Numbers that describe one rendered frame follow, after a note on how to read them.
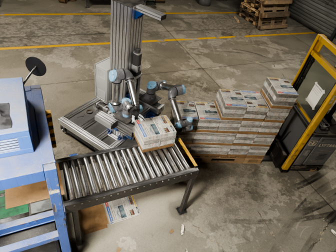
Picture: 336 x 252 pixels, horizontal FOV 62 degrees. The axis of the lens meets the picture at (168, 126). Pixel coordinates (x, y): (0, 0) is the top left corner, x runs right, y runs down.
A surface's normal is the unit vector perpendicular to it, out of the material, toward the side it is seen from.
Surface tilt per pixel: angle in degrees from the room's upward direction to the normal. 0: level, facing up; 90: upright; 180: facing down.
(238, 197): 0
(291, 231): 0
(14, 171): 0
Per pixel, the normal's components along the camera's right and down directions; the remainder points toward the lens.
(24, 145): 0.40, 0.65
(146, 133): 0.13, -0.73
